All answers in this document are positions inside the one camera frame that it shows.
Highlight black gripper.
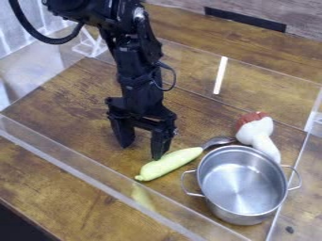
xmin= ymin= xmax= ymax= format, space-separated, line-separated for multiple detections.
xmin=105 ymin=73 xmax=176 ymax=160

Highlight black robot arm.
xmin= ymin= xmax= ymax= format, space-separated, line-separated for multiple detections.
xmin=9 ymin=0 xmax=176 ymax=160

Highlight red white toy mushroom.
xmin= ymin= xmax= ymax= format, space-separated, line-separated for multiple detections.
xmin=235 ymin=111 xmax=280 ymax=163

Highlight stainless steel pot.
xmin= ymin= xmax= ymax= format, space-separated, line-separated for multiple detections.
xmin=181 ymin=145 xmax=301 ymax=226

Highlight clear acrylic front barrier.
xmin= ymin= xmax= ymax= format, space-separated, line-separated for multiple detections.
xmin=0 ymin=114 xmax=251 ymax=241

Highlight black cable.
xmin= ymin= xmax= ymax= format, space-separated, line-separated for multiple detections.
xmin=149 ymin=60 xmax=179 ymax=92

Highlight clear acrylic corner bracket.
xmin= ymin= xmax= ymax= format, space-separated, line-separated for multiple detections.
xmin=72 ymin=27 xmax=108 ymax=57

